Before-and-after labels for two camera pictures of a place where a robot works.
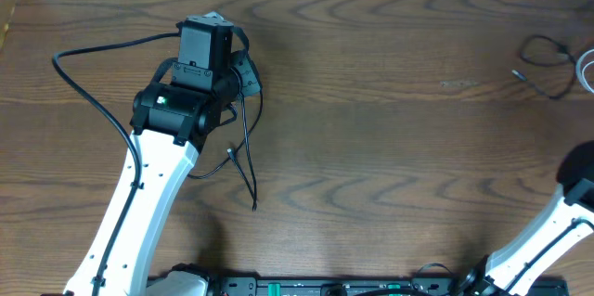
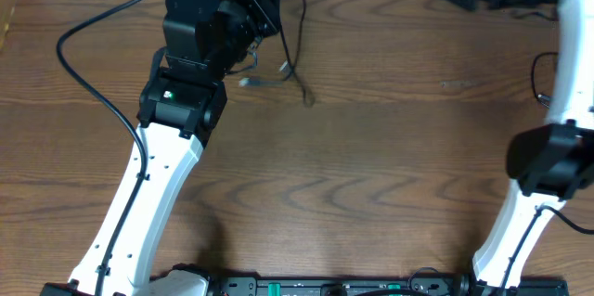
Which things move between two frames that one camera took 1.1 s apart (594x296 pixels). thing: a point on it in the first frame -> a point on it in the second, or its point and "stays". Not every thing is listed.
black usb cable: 253,198 -> 308,98
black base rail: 368,286 stays
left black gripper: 248,75 -> 262,1
